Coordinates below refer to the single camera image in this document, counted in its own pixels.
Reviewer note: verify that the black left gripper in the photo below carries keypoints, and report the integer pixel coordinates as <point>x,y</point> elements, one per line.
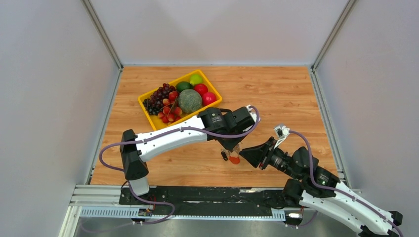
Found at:
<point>230,146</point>

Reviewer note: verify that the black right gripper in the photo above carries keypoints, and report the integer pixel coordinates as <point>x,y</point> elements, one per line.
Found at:
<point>260,154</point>

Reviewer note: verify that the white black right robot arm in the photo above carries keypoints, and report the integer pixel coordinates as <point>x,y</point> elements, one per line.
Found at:
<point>315,187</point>

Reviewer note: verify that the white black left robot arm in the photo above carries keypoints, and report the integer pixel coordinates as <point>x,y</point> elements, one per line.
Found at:
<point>227,127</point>

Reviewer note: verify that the pink red apple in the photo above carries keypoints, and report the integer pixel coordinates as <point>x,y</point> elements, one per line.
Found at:
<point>208,98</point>

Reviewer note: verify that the green netted melon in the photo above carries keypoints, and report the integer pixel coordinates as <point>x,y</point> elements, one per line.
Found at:
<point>189,101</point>

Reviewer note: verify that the red cherry bunch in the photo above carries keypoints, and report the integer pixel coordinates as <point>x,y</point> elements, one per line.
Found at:
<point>170,111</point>

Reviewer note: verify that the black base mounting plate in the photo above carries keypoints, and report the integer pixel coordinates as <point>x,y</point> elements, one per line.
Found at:
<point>210,201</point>

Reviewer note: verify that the light green apple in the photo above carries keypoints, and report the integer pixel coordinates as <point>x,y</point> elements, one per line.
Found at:
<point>195,79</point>

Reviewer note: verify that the dark green lime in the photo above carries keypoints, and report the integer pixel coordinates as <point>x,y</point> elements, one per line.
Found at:
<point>183,85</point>

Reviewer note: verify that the dark purple grape bunch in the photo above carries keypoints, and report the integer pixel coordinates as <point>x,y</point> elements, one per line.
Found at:
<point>152,104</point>

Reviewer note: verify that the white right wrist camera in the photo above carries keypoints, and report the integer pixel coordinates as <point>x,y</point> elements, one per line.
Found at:
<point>282,133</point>

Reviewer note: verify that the aluminium front frame rail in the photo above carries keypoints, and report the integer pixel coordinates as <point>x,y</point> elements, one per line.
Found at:
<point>95,211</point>

